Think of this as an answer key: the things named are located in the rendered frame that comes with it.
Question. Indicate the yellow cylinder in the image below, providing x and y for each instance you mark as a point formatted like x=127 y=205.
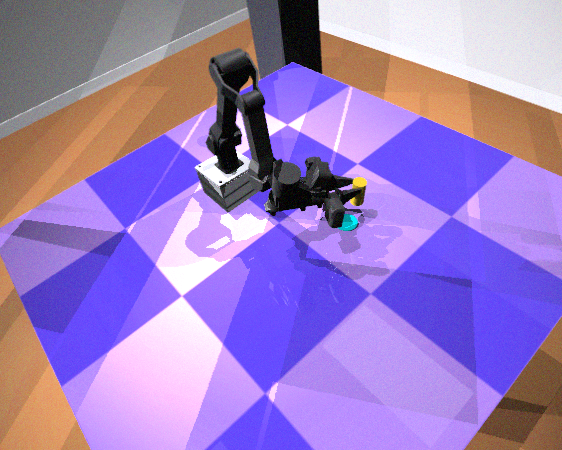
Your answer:
x=359 y=182

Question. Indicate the cyan circle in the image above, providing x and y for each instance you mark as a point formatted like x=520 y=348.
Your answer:
x=349 y=222

